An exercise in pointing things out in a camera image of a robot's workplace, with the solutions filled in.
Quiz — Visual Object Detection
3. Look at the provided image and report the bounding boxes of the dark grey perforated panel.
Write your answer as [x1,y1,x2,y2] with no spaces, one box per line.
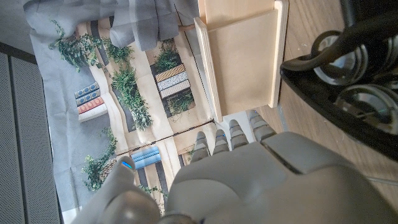
[0,42,63,224]

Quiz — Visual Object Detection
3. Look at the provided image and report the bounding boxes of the wooden box with slot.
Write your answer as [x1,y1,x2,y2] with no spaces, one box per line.
[193,0,290,124]

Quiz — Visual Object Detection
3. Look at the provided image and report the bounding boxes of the printed room backdrop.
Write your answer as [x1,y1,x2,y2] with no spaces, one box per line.
[22,0,259,220]

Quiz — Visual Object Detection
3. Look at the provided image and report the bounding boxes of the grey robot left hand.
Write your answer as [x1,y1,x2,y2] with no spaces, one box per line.
[71,108,398,224]

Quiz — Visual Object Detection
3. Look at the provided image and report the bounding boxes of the black half-moon tambourine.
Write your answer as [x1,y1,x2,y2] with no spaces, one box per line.
[279,0,398,162]

